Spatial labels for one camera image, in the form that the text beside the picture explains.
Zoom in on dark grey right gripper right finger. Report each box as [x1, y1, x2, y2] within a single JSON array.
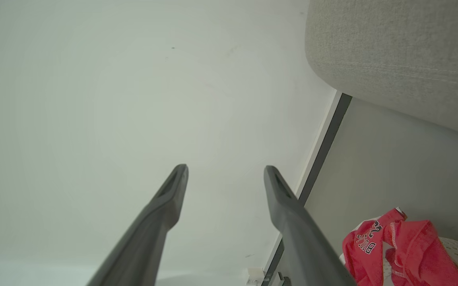
[[264, 165, 357, 286]]

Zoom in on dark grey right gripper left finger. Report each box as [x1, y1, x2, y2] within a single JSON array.
[[87, 164, 189, 286]]

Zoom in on red printed garment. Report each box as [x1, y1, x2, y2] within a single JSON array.
[[342, 208, 458, 286]]

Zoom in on small white labelled box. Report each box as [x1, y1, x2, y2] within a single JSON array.
[[247, 267, 265, 286]]

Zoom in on dark grey baseboard strip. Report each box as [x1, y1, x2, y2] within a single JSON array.
[[263, 93, 353, 286]]

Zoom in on grey fabric cushion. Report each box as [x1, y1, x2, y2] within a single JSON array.
[[305, 0, 458, 140]]

